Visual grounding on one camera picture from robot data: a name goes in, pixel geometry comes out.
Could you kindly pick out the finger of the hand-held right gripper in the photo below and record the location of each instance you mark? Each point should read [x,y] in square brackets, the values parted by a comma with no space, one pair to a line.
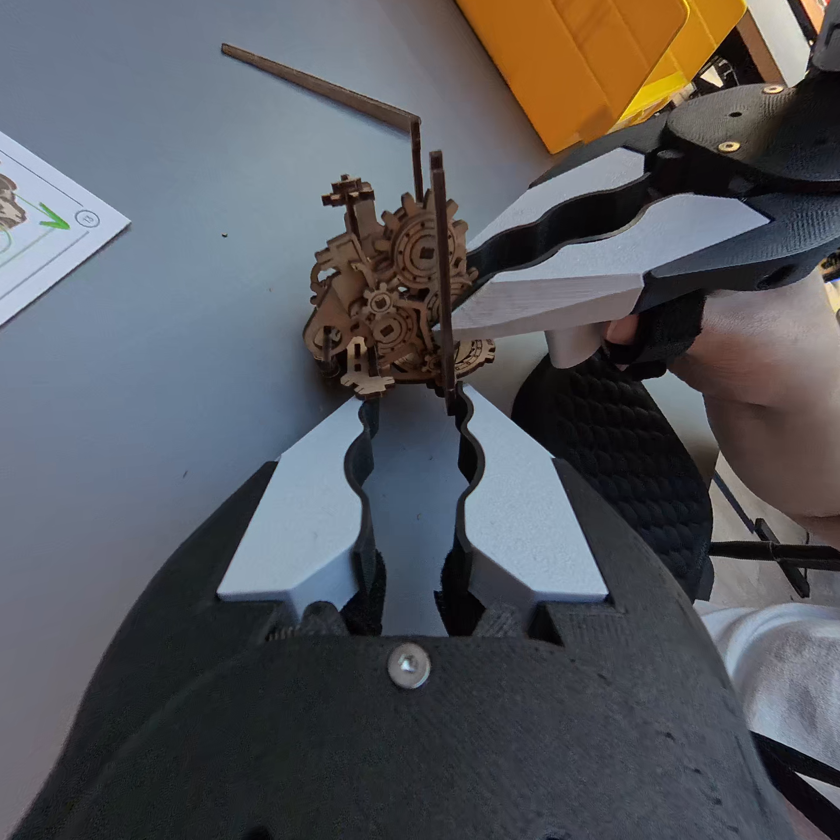
[590,289]
[577,190]

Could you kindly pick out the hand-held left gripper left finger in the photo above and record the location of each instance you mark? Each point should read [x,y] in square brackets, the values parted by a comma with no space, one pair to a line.
[295,525]

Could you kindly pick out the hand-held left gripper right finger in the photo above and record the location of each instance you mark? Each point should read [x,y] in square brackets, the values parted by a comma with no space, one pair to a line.
[525,525]

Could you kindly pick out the dark wooden model panel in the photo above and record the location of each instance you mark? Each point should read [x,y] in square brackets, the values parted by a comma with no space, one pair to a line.
[445,262]

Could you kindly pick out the light wooden gear model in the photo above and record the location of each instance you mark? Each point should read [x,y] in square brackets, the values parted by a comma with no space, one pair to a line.
[374,289]

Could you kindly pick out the person's right forearm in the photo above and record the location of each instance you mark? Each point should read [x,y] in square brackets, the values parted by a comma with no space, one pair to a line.
[800,479]

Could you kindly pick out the person's right hand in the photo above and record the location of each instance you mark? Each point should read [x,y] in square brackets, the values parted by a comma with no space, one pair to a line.
[768,348]

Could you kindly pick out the black mesh office chair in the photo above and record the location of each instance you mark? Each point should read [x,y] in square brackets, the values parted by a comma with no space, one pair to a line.
[617,459]

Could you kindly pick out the large yellow plastic bin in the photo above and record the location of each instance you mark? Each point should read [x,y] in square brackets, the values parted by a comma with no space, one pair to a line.
[571,59]

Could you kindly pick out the small yellow plastic bin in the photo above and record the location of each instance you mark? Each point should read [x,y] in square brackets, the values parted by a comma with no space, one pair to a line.
[695,46]

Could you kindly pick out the long dark wooden strip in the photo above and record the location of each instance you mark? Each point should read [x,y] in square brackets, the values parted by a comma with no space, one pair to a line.
[315,82]

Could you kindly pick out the person's white trousers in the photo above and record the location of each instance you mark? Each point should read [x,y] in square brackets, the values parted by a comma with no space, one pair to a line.
[781,663]

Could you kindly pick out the white instruction sheet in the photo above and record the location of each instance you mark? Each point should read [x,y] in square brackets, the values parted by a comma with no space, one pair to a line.
[39,243]

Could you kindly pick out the thin dark wooden post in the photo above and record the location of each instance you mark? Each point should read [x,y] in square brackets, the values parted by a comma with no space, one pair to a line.
[417,157]

